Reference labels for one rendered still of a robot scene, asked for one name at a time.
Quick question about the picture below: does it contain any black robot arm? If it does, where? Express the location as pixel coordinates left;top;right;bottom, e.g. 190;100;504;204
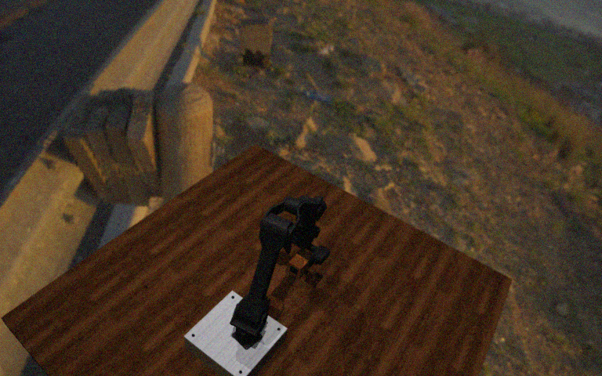
230;195;327;349

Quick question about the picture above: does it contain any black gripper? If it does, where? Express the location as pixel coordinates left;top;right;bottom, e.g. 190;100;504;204
284;230;330;267

